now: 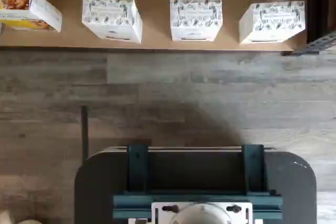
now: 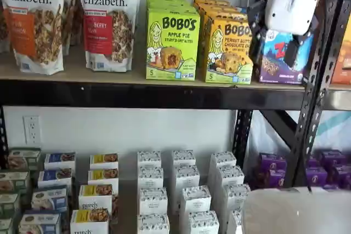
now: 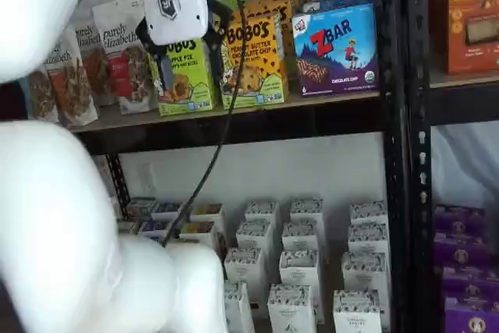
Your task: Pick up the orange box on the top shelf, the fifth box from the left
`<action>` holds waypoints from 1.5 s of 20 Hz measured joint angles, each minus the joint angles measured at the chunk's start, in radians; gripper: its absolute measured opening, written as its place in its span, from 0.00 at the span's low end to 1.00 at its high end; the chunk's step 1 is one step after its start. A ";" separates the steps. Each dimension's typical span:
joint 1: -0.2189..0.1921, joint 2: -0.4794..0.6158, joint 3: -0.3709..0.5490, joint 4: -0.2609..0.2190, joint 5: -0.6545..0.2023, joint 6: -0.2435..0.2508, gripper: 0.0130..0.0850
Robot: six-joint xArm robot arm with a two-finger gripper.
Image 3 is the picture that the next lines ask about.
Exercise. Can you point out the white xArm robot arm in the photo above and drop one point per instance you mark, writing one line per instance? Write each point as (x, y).
(58, 212)

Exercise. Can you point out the green Bobo's apple pie box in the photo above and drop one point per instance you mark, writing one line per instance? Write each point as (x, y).
(238, 1)
(191, 83)

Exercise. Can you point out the wooden shelf board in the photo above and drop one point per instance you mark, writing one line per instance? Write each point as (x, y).
(460, 80)
(128, 119)

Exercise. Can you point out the blue Zbar snack box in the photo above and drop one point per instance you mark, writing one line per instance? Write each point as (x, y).
(335, 52)
(339, 1)

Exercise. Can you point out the blue-label white oatmeal box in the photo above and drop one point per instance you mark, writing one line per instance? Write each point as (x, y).
(154, 228)
(167, 210)

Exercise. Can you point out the yellow-label white granola box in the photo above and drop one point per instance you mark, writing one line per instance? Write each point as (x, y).
(199, 231)
(206, 212)

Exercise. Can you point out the green-label oatmeal box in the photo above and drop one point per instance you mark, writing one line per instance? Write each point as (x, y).
(128, 227)
(140, 208)

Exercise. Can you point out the white patterned pantry box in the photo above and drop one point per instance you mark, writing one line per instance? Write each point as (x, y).
(300, 237)
(261, 212)
(253, 235)
(368, 212)
(368, 239)
(298, 274)
(238, 309)
(307, 210)
(364, 274)
(356, 315)
(290, 313)
(243, 270)

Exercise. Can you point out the orange box with woman picture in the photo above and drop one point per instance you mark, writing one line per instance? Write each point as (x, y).
(468, 17)

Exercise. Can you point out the purple snack box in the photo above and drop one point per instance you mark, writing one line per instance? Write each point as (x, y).
(473, 317)
(460, 220)
(471, 284)
(462, 251)

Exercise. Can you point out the red-label granola bag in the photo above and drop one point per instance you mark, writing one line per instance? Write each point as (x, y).
(128, 75)

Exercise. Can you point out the white granola bag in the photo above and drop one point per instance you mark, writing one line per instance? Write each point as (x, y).
(93, 68)

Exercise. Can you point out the orange-label granola bag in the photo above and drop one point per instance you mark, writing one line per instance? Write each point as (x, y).
(70, 87)

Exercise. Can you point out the white pantry boxes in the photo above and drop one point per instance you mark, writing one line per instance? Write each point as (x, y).
(335, 247)

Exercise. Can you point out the white plastic sheet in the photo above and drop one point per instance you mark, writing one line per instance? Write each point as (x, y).
(464, 169)

